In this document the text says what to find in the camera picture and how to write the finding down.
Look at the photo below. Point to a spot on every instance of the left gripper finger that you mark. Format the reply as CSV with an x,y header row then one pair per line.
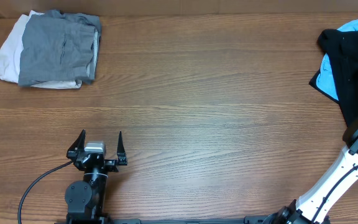
x,y
79,142
121,154

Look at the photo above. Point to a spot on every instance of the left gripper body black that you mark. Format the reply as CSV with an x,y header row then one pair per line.
x,y
109,166

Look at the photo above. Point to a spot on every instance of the black polo shirt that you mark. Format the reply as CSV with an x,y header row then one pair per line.
x,y
342,51

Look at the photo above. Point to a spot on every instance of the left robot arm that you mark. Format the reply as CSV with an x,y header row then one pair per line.
x,y
85,198

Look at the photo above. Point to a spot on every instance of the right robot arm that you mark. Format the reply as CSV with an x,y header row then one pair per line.
x,y
313,206

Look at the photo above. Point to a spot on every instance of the light blue shirt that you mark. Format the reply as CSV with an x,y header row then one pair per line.
x,y
323,80

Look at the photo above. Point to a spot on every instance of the grey folded garment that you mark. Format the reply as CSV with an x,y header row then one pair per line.
x,y
59,47

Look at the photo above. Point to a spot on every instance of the white folded garment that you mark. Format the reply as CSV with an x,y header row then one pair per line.
x,y
10,53

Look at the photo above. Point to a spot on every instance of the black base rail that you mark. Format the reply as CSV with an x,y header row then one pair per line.
x,y
259,219

